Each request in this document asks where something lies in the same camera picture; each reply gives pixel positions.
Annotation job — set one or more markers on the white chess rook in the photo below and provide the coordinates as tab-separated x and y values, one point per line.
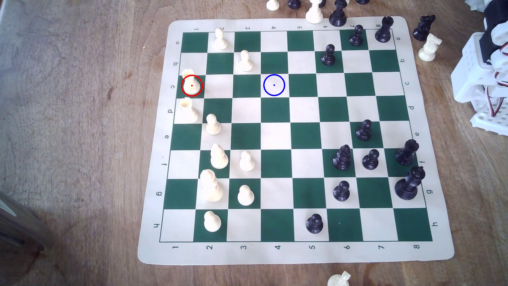
189	113
192	88

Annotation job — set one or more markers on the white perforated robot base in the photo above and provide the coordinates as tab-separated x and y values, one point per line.
486	119

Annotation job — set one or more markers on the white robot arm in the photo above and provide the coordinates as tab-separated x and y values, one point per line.
470	67

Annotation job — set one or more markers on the white chess pawn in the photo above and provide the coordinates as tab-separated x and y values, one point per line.
220	39
247	162
245	62
213	125
212	222
272	4
245	196

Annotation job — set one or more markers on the green and white chess mat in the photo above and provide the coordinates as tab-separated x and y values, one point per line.
276	137

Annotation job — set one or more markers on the white chess bishop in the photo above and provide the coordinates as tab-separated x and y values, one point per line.
314	14
218	158

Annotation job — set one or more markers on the black chess pawn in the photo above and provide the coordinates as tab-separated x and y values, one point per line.
362	1
294	3
341	192
356	36
364	132
314	225
328	56
370	160

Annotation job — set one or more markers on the black chess bishop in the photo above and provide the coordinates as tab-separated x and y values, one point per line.
407	155
338	16

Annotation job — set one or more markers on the black chess king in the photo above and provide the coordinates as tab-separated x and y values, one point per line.
408	186

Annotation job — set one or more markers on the white chess knight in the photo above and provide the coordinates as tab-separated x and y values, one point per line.
428	49
338	281

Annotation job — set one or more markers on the black chess rook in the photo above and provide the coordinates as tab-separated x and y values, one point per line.
383	31

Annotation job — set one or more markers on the black chess knight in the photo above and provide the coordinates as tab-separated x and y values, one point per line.
422	30

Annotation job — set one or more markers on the black bishop on f6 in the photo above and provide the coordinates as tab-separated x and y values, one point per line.
342	159

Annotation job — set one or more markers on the grey metal object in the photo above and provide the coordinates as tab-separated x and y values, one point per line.
20	222

